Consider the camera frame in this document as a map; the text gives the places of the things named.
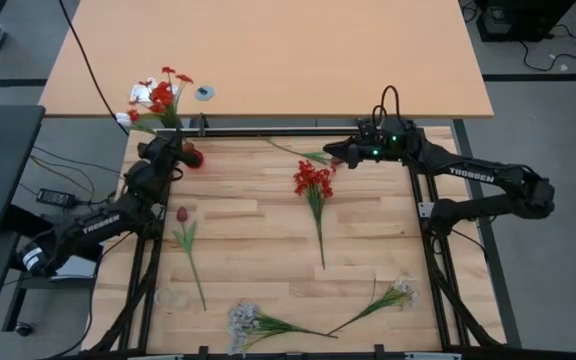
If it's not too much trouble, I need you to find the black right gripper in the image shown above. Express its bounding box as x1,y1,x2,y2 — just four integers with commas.
322,117,419,170

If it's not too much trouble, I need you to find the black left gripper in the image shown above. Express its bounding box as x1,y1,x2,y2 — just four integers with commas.
137,133,201,174

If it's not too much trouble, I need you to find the dark red artificial tulip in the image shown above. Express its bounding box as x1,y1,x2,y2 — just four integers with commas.
171,206,208,312
266,138,344,169

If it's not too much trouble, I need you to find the red artificial flower bunch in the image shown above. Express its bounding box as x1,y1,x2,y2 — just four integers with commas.
126,65,195,132
292,159,337,270

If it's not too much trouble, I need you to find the white artificial tulip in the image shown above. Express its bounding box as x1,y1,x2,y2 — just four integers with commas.
115,110,162,137
138,76,159,100

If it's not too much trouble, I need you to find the small white flower bunch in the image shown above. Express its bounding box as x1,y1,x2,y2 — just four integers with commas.
325,273,419,337

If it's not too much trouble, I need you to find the large white flower bunch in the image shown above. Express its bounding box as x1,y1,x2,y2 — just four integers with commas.
226,300,340,356

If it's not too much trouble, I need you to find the grey round desk grommet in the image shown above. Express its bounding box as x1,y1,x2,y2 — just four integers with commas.
194,84,216,103

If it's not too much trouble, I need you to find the white desk outlet plate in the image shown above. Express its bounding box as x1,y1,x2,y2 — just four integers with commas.
129,82,180,104

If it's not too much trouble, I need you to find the light wood desk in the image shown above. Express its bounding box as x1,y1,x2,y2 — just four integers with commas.
37,0,495,120

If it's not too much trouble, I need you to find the black power adapter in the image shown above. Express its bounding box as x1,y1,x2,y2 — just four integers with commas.
35,187,77,209

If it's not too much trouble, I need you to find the white flat box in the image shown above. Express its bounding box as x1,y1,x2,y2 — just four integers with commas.
50,253,98,280

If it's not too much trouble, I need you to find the black computer tower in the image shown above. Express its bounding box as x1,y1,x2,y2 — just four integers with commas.
475,0,576,44

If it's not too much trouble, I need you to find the black aluminium rig frame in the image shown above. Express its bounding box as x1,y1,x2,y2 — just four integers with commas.
81,124,508,360

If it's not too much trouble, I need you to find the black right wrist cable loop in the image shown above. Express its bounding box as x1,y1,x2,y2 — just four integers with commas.
372,84,403,126

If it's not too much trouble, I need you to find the thin black floor cable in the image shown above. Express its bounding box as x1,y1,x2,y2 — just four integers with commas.
30,144,124,176

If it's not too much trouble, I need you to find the long black cable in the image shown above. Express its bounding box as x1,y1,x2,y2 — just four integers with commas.
56,0,131,137

